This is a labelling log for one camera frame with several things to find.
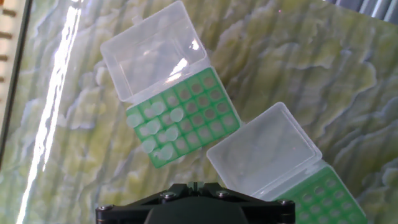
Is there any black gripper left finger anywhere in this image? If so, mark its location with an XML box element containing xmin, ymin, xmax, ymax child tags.
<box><xmin>95</xmin><ymin>182</ymin><xmax>192</xmax><ymax>224</ymax></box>

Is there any green rack pipette tip box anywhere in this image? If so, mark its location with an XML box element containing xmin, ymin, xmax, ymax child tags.
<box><xmin>99</xmin><ymin>0</ymin><xmax>243</xmax><ymax>169</ymax></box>
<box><xmin>206</xmin><ymin>101</ymin><xmax>370</xmax><ymax>224</ymax></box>

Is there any green marble pattern mat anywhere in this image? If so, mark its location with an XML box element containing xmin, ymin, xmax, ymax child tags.
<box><xmin>0</xmin><ymin>0</ymin><xmax>398</xmax><ymax>224</ymax></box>

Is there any wooden shape sorter board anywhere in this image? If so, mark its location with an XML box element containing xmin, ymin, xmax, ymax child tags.
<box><xmin>0</xmin><ymin>0</ymin><xmax>34</xmax><ymax>169</ymax></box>

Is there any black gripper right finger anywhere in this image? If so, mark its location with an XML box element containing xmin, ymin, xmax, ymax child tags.
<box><xmin>203</xmin><ymin>182</ymin><xmax>296</xmax><ymax>224</ymax></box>

